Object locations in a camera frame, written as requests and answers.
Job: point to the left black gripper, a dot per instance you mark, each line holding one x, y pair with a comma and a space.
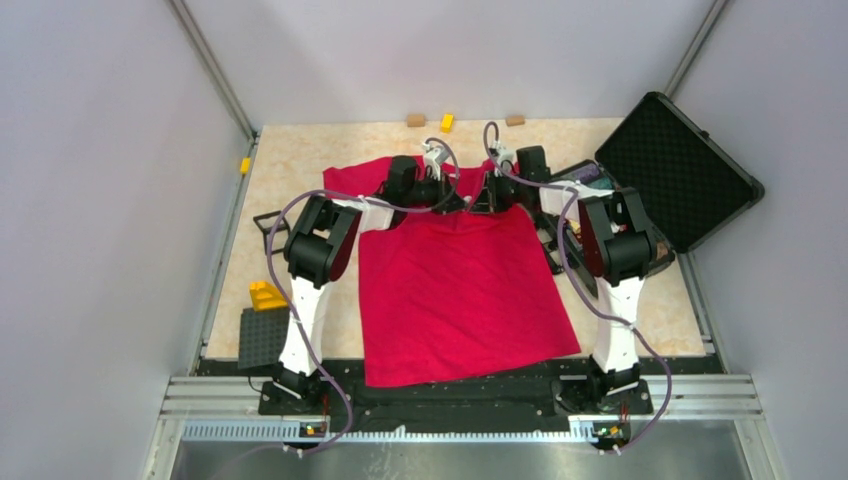
446, 198

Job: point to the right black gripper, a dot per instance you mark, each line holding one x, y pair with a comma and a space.
487, 201

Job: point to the red t-shirt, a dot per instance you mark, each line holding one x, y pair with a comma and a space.
449, 297

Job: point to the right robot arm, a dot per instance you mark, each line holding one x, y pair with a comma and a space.
617, 250

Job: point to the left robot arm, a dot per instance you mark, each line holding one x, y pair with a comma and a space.
320, 244

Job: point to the right tan wooden block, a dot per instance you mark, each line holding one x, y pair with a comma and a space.
515, 120

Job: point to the tan wooden block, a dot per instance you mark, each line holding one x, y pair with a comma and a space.
515, 120
415, 120

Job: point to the yellow small block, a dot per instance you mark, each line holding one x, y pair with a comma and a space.
447, 123

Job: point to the left tan wooden block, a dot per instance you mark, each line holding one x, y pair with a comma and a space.
415, 120

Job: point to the small black framed box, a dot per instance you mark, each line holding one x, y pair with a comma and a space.
274, 231

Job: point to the black case with chips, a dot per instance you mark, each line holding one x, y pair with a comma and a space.
690, 187

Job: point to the yellow wedge block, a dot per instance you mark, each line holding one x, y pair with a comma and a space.
265, 296

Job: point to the dark grey studded baseplate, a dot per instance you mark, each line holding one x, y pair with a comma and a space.
262, 335

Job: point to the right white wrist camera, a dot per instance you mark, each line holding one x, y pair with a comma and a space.
503, 159

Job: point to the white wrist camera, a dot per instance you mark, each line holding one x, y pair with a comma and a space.
503, 159
434, 156

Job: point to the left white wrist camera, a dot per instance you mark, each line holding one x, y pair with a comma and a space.
434, 156

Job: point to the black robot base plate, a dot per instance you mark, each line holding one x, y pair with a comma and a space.
540, 397

